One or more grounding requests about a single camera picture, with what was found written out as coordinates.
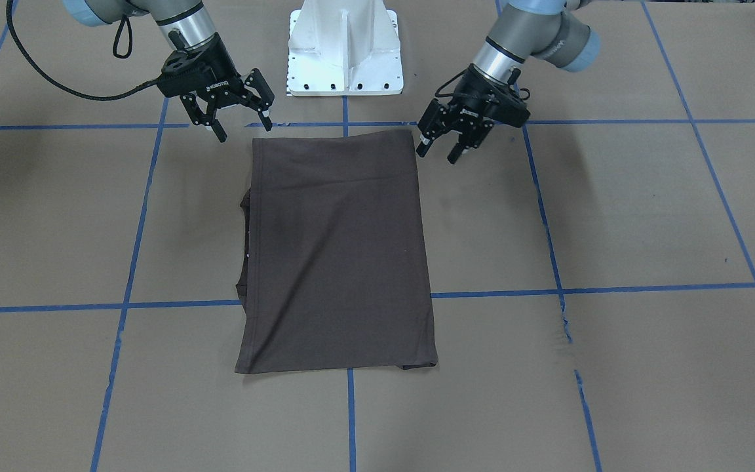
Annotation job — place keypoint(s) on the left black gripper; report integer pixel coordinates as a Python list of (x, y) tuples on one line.
[(474, 100)]

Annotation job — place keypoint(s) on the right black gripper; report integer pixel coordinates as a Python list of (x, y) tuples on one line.
[(219, 64)]

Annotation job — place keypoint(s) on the dark brown t-shirt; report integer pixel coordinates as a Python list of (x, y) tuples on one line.
[(335, 271)]

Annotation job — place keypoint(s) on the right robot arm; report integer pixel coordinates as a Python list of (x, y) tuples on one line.
[(184, 24)]

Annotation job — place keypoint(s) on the white central pillar mount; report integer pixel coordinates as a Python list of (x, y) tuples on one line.
[(344, 48)]

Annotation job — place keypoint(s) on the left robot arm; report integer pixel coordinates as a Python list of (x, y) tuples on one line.
[(545, 30)]

